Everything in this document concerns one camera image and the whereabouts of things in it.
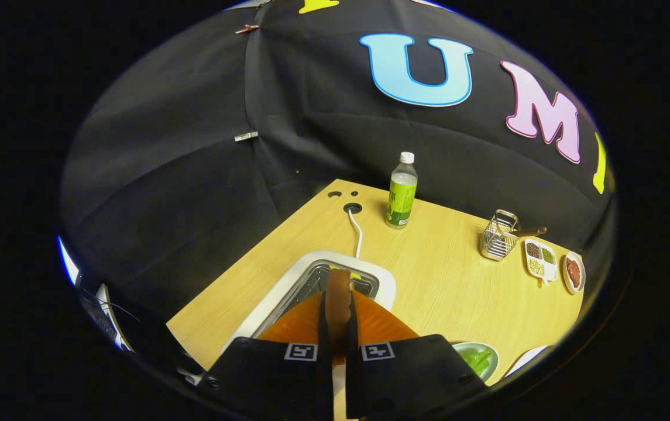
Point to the red meat slice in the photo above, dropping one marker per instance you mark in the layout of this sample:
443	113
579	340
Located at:
573	270

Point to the white divided dish with beans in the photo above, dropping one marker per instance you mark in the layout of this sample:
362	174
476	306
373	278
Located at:
550	271

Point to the white toaster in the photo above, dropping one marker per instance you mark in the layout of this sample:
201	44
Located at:
334	257

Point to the round white plate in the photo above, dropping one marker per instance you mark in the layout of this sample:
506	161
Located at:
571	288

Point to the silver clip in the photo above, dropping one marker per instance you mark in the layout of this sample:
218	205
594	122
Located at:
246	136

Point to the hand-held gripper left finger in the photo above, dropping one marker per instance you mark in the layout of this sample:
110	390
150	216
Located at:
323	327

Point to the orange clip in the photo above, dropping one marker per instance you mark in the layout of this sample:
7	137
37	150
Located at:
247	28

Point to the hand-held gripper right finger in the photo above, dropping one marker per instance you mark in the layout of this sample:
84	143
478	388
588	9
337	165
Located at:
353	351

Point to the black backdrop cloth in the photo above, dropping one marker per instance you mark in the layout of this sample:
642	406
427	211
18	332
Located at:
194	175

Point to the white leaf-shaped plate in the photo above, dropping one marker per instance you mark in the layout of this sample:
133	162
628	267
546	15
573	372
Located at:
528	358

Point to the green label plastic bottle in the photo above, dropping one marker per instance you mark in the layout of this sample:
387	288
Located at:
402	199

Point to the toasted bread slice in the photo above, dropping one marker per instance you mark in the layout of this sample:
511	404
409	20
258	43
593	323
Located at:
339	310

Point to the pale green round plate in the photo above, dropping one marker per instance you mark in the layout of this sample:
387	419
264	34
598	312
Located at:
494	365

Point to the green lettuce leaf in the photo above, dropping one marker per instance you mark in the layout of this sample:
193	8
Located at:
478	359

